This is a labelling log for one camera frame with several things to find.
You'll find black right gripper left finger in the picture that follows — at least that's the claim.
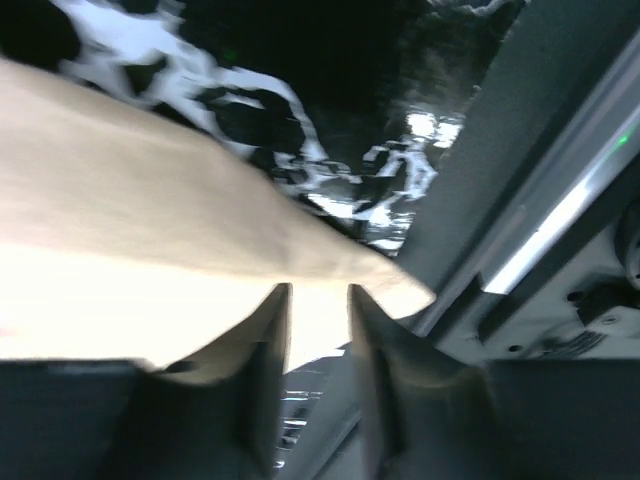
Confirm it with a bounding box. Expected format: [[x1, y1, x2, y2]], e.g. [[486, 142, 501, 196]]
[[1, 283, 292, 479]]

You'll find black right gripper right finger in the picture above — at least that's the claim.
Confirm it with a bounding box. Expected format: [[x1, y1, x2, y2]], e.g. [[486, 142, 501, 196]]
[[348, 285, 639, 479]]

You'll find beige t shirt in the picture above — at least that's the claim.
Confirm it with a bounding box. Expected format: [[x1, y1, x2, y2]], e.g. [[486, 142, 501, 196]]
[[1, 60, 435, 370]]

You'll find aluminium frame rail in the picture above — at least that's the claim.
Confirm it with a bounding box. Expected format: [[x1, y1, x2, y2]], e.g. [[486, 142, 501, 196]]
[[400, 1, 639, 363]]

